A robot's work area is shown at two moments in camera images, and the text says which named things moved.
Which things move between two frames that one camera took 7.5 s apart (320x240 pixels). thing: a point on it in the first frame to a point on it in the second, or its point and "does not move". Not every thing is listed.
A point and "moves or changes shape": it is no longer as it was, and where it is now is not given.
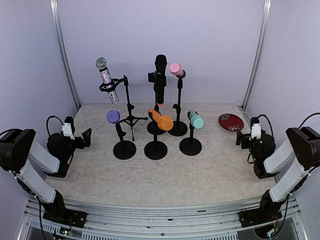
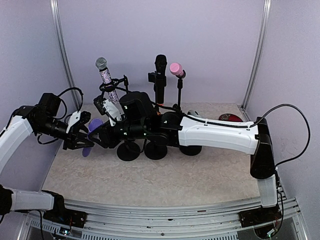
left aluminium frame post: [53, 6] does not move
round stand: [155, 150] does not move
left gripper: [86, 139] to [74, 135]
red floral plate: [230, 122] does not move
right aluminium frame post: [266, 12] does not move
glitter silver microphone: [101, 63] does not move
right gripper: [244, 136] to [108, 139]
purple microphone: [113, 116] to [93, 124]
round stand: [190, 146] does not move
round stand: [123, 149] moves or changes shape
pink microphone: [176, 68] does not move
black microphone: [161, 62] does not move
